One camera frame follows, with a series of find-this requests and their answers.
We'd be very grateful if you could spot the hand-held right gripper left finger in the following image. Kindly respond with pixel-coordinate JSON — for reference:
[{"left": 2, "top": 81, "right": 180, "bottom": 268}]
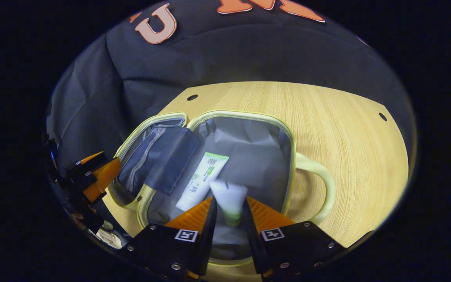
[{"left": 120, "top": 196, "right": 218, "bottom": 280}]

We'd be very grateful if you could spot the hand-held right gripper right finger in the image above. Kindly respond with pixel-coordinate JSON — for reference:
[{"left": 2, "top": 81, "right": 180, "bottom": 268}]
[{"left": 242, "top": 196, "right": 345, "bottom": 279}]

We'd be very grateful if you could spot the small white green-capped tube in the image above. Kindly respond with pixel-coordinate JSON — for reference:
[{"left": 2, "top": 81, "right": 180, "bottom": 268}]
[{"left": 209, "top": 179, "right": 249, "bottom": 227}]

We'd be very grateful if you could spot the white tube with green label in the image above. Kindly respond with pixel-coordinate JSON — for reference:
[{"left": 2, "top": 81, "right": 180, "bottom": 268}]
[{"left": 175, "top": 152, "right": 230, "bottom": 212}]

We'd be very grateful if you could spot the cream suitcase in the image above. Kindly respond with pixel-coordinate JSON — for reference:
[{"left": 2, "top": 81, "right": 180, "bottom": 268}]
[{"left": 108, "top": 110, "right": 336, "bottom": 267}]

